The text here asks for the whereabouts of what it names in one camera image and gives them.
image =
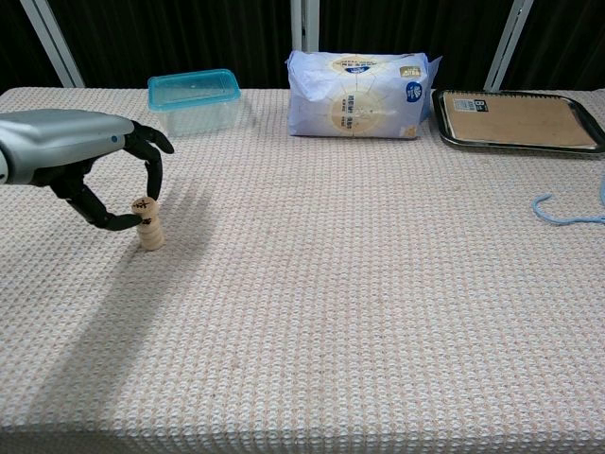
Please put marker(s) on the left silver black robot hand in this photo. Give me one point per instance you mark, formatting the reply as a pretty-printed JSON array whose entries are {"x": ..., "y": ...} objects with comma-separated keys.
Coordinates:
[{"x": 61, "y": 142}]

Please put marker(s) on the chess piece thin black character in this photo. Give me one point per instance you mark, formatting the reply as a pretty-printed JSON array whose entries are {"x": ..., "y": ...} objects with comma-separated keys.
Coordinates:
[{"x": 143, "y": 204}]

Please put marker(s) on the chess piece bold black character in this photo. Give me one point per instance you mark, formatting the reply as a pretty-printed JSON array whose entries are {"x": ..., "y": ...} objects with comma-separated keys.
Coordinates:
[{"x": 150, "y": 222}]

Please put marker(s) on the chess piece red cross character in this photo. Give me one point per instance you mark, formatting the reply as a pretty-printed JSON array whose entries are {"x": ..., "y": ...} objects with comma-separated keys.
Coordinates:
[{"x": 151, "y": 236}]

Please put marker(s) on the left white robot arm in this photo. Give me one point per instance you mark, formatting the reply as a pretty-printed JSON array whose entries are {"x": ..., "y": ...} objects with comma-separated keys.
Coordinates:
[{"x": 2, "y": 171}]

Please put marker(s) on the beige textured tablecloth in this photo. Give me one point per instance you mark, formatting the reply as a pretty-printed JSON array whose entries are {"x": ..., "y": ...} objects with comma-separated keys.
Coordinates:
[{"x": 331, "y": 307}]

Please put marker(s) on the black curtain panel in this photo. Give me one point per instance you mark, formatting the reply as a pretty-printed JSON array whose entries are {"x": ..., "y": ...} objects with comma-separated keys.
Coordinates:
[
  {"x": 165, "y": 38},
  {"x": 402, "y": 28},
  {"x": 14, "y": 47},
  {"x": 567, "y": 42}
]

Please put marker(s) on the clear container teal lid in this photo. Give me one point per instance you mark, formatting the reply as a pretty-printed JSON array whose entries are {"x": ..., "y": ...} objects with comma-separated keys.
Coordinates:
[{"x": 194, "y": 104}]

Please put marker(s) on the light blue tissue pack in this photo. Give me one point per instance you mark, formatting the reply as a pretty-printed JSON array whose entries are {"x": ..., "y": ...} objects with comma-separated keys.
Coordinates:
[{"x": 359, "y": 99}]

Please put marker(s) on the dark metal tray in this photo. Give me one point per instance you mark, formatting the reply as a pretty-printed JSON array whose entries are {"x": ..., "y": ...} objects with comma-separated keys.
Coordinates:
[{"x": 438, "y": 111}]

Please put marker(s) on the brown spiral notebook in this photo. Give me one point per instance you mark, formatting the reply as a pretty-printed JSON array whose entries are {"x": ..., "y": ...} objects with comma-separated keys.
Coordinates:
[{"x": 520, "y": 118}]

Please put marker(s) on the white metal frame pole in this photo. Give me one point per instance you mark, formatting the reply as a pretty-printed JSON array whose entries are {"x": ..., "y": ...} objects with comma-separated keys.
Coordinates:
[
  {"x": 52, "y": 42},
  {"x": 508, "y": 42},
  {"x": 302, "y": 23}
]

